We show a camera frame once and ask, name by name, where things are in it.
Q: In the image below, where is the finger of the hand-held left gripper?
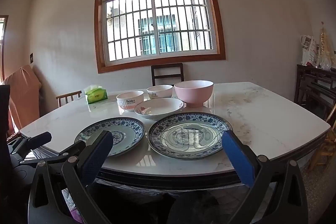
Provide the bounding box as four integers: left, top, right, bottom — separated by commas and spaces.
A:
20, 140, 86, 165
8, 132, 52, 156

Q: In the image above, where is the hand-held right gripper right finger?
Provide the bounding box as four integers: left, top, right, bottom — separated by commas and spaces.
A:
222, 130, 309, 224

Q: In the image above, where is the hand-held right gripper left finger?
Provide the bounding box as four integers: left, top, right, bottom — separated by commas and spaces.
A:
28, 130, 114, 224

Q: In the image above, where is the white bowl with pink stripe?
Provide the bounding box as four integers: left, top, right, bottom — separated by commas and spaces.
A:
116, 91, 144, 111

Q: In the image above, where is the white shallow plate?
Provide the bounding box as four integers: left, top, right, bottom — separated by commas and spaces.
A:
134, 97, 184, 120

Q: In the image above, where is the blue patterned plate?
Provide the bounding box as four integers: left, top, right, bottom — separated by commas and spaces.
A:
147, 112, 234, 159
74, 117, 146, 157

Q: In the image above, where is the orange plastic-wrapped furniture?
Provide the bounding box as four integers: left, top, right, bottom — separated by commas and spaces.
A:
3, 64, 42, 132

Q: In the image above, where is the light wooden chair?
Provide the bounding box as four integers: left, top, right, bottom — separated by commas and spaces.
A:
56, 90, 82, 108

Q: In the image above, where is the green tissue pack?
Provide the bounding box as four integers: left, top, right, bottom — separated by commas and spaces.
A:
84, 84, 108, 104

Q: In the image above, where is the purple patterned clothing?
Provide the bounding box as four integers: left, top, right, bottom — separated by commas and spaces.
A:
69, 209, 80, 224

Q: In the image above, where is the light wooden stool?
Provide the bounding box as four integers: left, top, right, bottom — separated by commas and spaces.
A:
307, 103, 336, 172

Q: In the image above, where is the white bowl with blue stripe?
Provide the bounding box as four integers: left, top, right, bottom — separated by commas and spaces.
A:
147, 85, 173, 100

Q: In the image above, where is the dark wooden cabinet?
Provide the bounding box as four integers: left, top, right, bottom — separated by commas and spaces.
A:
294, 64, 336, 130

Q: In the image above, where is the wooden framed side window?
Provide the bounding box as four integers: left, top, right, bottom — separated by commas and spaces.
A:
0, 15, 9, 83

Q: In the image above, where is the dark wooden chair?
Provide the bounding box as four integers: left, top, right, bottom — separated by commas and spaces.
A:
151, 63, 184, 87

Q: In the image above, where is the folded newspaper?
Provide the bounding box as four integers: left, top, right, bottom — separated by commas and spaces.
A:
300, 34, 320, 67

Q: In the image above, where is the gold ornament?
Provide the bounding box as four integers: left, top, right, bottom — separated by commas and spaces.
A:
317, 21, 336, 69

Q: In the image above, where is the wooden framed barred window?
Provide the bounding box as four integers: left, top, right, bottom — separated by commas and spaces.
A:
94, 0, 226, 74

